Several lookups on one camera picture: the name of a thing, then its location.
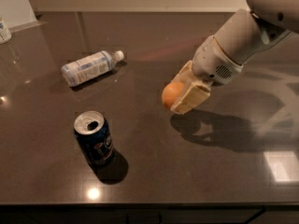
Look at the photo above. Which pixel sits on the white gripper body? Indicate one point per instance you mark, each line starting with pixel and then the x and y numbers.
pixel 212 62

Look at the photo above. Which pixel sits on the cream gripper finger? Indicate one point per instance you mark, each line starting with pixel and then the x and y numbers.
pixel 193 93
pixel 184 75

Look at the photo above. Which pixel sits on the orange fruit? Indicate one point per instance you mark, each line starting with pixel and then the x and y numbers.
pixel 170 93

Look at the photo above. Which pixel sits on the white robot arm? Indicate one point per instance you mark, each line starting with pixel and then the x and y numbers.
pixel 256 29

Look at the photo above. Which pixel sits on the blue pepsi can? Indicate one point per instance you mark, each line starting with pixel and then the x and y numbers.
pixel 93 135

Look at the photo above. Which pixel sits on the clear plastic water bottle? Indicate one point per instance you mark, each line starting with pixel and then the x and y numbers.
pixel 90 67

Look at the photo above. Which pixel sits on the white container at left edge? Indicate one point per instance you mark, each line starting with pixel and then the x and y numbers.
pixel 5 34

